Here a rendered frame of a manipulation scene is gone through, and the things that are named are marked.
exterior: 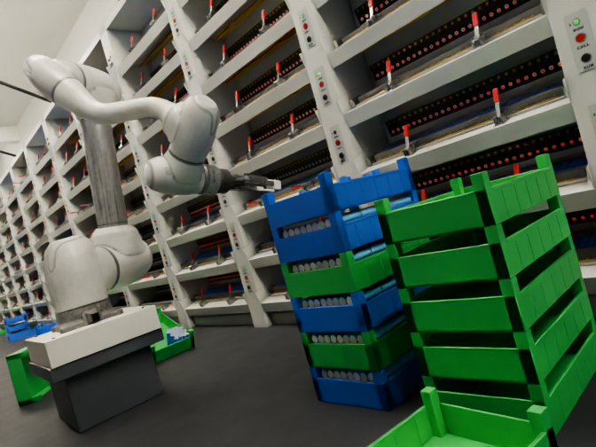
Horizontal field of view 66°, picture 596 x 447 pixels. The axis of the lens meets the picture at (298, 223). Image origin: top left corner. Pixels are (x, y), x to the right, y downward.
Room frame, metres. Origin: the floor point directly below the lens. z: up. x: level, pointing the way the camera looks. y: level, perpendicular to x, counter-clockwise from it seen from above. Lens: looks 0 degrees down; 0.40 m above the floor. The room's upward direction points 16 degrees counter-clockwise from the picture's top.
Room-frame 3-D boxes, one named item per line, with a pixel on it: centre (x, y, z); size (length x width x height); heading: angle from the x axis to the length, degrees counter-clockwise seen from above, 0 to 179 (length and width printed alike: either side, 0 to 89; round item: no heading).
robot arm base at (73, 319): (1.41, 0.70, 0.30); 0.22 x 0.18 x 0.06; 38
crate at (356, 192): (1.05, -0.11, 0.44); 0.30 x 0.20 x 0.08; 133
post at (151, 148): (2.56, 0.67, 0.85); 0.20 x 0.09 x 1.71; 132
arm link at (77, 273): (1.43, 0.71, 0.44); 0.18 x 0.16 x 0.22; 158
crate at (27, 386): (1.90, 1.19, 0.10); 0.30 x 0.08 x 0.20; 3
